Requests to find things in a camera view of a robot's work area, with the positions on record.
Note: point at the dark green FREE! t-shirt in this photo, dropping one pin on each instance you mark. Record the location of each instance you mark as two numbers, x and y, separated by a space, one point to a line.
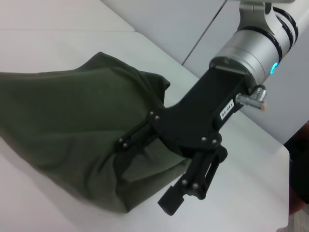
72 108

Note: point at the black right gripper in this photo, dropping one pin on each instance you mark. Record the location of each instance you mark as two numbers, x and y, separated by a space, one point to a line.
200 108

